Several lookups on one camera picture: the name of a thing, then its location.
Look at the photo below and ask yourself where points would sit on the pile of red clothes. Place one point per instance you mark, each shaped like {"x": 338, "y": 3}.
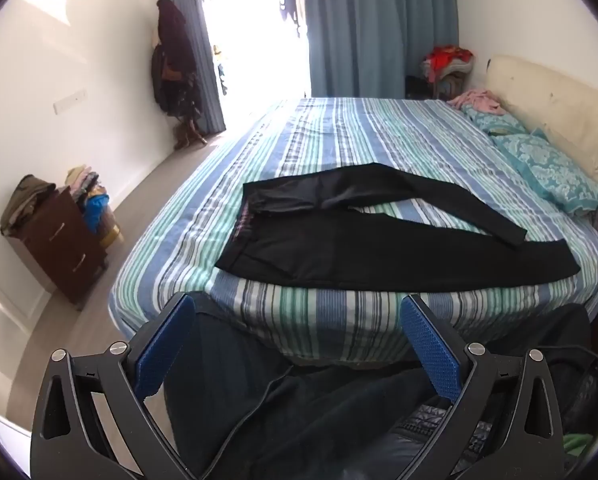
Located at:
{"x": 444, "y": 57}

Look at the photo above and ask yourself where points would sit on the person's dark clothing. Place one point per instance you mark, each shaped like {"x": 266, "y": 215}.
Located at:
{"x": 304, "y": 420}

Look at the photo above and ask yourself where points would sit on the cream padded headboard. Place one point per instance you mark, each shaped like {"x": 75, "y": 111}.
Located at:
{"x": 554, "y": 95}

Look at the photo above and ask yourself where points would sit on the bed with striped sheet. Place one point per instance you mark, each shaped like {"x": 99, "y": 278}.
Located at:
{"x": 329, "y": 135}

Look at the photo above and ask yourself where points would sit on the dark chair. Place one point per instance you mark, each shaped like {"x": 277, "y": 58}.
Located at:
{"x": 421, "y": 87}

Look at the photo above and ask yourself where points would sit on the pink cloth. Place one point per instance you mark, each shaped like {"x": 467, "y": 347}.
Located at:
{"x": 479, "y": 100}

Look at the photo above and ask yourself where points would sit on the colourful balcony clutter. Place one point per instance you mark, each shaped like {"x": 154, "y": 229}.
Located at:
{"x": 220, "y": 67}

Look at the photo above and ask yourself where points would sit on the white wall plate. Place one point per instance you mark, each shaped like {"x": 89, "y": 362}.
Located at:
{"x": 70, "y": 101}

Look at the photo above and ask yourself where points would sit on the black pants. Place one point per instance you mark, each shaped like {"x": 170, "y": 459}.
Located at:
{"x": 379, "y": 255}

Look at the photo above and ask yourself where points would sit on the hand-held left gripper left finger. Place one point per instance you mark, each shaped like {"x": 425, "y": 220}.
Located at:
{"x": 161, "y": 355}

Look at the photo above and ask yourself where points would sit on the coat rack with dark coats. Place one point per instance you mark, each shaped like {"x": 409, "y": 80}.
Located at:
{"x": 174, "y": 50}

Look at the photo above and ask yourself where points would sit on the hanging dark laundry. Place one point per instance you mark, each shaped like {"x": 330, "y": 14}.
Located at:
{"x": 290, "y": 5}

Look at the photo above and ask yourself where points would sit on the wide blue curtain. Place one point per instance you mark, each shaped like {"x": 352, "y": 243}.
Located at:
{"x": 369, "y": 25}

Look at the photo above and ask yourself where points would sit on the brown wooden cabinet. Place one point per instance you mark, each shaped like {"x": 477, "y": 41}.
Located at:
{"x": 59, "y": 245}

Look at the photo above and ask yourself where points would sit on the olive cloth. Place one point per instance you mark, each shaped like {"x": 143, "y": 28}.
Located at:
{"x": 26, "y": 197}

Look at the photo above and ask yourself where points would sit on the large teal patterned pillow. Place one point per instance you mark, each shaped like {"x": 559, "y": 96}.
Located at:
{"x": 544, "y": 160}

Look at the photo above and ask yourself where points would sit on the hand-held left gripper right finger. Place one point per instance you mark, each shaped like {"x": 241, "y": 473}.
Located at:
{"x": 431, "y": 350}

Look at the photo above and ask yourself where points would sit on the small teal patterned pillow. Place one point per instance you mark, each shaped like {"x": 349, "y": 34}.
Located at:
{"x": 494, "y": 121}

